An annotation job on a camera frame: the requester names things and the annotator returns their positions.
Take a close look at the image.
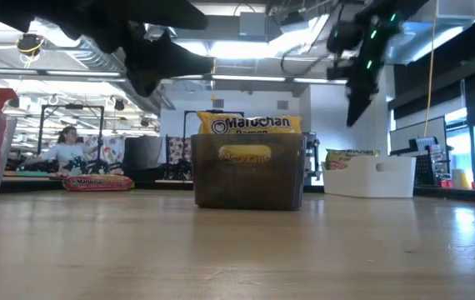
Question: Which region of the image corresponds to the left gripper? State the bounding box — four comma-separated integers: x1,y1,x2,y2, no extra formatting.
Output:
124,24,215,98

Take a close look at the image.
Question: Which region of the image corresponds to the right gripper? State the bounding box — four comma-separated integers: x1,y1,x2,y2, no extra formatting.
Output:
327,49,384,128

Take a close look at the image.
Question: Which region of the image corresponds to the green pink shrimp ramen pack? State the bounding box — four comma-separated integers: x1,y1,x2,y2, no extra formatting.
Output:
324,148,381,171

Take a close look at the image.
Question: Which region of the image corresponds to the white plastic bin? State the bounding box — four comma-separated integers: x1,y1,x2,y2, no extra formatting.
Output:
322,155,418,199

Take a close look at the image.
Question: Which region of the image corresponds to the yellow creamy chicken ramen pack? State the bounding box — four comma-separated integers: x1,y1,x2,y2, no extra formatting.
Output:
197,110,304,164

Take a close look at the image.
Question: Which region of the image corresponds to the white partition panel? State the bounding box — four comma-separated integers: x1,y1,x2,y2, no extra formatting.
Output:
389,116,448,158

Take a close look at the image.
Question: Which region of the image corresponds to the black equipment stand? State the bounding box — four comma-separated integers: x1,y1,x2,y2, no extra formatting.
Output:
304,132,323,183

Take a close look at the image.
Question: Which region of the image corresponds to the grey ceiling box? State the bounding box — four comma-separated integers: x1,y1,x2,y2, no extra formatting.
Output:
239,12,270,38

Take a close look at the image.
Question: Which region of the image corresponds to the patterned fabric panel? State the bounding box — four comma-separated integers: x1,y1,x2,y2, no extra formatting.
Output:
166,136,193,181

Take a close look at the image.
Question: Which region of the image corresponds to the dark grey panel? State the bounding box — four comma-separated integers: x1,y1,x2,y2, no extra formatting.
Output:
123,135,164,183

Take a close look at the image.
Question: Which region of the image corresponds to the long ceiling light strip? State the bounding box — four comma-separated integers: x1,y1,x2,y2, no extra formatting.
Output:
0,67,349,86

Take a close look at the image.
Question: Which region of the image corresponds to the dark grey plastic bin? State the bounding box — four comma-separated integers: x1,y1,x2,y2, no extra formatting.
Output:
190,132,308,212

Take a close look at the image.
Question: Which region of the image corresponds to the person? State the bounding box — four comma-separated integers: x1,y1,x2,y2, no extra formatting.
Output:
20,126,99,176

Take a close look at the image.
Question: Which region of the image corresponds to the silver round ceiling duct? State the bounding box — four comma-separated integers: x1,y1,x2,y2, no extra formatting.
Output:
32,31,168,113

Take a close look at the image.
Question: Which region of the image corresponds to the yellow power cord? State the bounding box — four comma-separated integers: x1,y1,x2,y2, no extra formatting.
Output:
423,0,441,138

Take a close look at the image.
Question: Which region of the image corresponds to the black wire rack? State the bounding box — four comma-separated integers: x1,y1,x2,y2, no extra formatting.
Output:
414,147,448,188

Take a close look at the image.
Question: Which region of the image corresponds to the black ceiling cord reel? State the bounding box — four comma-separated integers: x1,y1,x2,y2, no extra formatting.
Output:
15,32,46,58

